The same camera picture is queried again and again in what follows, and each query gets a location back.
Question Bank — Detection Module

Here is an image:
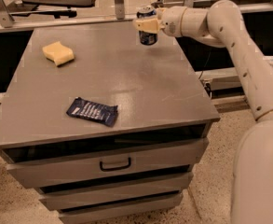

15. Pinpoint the blue pepsi can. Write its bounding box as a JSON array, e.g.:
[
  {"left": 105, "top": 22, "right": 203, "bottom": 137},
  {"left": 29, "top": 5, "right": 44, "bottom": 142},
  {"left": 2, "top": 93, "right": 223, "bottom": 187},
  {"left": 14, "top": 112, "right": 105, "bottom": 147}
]
[{"left": 135, "top": 6, "right": 157, "bottom": 46}]

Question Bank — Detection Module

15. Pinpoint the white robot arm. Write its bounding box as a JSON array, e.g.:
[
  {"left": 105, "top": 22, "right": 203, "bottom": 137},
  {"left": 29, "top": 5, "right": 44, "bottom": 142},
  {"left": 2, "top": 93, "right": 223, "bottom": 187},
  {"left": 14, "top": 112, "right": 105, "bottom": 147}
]
[{"left": 133, "top": 0, "right": 273, "bottom": 224}]

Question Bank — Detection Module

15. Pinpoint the yellow sponge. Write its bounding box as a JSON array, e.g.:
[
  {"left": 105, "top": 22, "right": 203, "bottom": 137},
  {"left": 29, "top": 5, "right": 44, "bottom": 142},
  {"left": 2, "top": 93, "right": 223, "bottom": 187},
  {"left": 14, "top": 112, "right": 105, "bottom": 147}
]
[{"left": 42, "top": 41, "right": 75, "bottom": 66}]

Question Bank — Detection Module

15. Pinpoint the black office chair base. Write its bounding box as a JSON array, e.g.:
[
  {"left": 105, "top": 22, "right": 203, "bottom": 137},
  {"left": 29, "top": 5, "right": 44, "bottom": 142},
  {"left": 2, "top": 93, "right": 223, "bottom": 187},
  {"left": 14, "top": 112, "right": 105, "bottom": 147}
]
[{"left": 5, "top": 0, "right": 105, "bottom": 20}]

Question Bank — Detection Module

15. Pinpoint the blue snack wrapper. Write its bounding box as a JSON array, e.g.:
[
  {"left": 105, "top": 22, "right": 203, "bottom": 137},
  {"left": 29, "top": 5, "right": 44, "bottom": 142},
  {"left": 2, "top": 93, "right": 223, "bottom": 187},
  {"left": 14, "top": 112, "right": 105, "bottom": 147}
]
[{"left": 66, "top": 97, "right": 118, "bottom": 127}]

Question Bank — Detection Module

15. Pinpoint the grey drawer cabinet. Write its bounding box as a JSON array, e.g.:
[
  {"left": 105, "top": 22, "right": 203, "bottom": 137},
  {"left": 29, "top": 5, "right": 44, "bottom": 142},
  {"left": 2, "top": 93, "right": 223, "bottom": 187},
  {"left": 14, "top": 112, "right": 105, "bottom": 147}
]
[{"left": 0, "top": 22, "right": 219, "bottom": 214}]

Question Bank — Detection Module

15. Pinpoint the middle grey drawer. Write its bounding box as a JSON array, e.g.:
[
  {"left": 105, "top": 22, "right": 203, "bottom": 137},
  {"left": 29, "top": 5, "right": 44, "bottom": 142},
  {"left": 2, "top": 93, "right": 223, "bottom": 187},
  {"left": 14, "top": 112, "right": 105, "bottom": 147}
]
[{"left": 39, "top": 172, "right": 193, "bottom": 210}]

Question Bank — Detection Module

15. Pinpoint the grey drawer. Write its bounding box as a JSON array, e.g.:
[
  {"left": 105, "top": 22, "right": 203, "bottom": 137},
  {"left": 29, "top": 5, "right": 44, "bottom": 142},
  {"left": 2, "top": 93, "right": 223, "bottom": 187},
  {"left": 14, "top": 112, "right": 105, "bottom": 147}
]
[
  {"left": 39, "top": 172, "right": 193, "bottom": 210},
  {"left": 1, "top": 138, "right": 209, "bottom": 189},
  {"left": 59, "top": 191, "right": 183, "bottom": 224}
]

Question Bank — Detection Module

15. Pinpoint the top grey drawer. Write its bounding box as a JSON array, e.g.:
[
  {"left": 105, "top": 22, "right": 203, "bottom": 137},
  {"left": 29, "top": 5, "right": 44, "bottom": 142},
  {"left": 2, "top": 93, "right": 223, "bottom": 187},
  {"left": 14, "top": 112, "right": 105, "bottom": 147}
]
[{"left": 1, "top": 138, "right": 209, "bottom": 189}]

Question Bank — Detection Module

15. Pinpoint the bottom grey drawer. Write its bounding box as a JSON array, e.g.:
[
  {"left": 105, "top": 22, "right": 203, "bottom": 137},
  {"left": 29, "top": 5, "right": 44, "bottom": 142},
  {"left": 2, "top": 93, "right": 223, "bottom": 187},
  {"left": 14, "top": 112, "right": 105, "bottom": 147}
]
[{"left": 59, "top": 191, "right": 183, "bottom": 224}]

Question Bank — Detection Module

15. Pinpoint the black hanging cable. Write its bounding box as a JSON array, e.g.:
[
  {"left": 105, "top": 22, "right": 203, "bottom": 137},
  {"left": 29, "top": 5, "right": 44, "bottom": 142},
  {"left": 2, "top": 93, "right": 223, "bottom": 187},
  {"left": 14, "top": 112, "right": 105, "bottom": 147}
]
[{"left": 198, "top": 47, "right": 213, "bottom": 79}]

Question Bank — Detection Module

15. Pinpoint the metal frame rail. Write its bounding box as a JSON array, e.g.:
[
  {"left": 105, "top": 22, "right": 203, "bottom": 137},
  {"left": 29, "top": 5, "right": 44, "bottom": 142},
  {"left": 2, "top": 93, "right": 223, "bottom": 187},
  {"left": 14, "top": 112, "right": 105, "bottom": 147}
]
[{"left": 0, "top": 0, "right": 273, "bottom": 35}]

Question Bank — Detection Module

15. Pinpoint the black drawer handle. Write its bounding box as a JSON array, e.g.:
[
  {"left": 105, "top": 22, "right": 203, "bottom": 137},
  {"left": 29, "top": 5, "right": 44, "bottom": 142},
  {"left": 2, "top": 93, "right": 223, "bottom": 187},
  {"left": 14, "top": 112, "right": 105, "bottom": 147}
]
[{"left": 99, "top": 157, "right": 131, "bottom": 172}]

